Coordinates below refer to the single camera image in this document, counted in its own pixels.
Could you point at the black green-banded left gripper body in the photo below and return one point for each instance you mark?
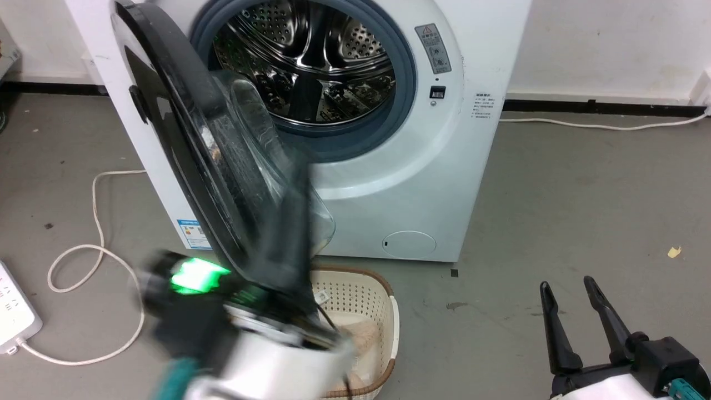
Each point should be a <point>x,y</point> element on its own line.
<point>194,300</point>

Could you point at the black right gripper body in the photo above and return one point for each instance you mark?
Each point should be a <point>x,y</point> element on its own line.
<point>664,358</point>

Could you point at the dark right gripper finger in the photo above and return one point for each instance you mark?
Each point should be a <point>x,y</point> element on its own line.
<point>555,333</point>
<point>608,322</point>

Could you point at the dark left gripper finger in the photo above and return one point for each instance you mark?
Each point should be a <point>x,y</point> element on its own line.
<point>275,239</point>
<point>300,233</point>

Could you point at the black-rimmed glass washer door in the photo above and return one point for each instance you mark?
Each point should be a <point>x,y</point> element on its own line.
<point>183,111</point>

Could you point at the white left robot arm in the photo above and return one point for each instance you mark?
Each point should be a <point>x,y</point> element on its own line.
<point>278,369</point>

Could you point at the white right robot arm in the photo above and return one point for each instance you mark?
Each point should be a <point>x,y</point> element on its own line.
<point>611,389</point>

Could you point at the grey rubber door gasket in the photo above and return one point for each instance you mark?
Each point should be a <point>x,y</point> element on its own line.
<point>355,141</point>

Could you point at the white front-load washing machine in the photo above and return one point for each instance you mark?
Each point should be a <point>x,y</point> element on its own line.
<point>422,183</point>

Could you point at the black door latch socket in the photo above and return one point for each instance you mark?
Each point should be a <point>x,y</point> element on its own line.
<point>437,92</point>

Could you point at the blue energy label sticker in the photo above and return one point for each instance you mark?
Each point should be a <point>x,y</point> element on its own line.
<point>193,234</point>

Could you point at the cream plastic laundry basket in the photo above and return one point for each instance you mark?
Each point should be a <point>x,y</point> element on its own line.
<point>361,294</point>

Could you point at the yellow paper scrap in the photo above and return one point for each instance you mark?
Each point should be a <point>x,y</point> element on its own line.
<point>674,252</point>

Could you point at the round white filter cover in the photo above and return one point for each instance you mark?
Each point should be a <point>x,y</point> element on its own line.
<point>409,244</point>

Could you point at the beige cloth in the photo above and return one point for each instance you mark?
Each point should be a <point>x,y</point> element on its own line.
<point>364,339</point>

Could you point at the white power strip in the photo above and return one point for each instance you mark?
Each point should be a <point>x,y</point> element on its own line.
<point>14,311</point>

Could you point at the perforated steel washer drum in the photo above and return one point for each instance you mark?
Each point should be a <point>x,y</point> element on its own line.
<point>311,50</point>

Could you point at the small printed text sticker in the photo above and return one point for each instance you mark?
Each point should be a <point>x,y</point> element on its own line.
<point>482,105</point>

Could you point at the grey warning sticker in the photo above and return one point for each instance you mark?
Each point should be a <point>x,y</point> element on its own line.
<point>433,49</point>

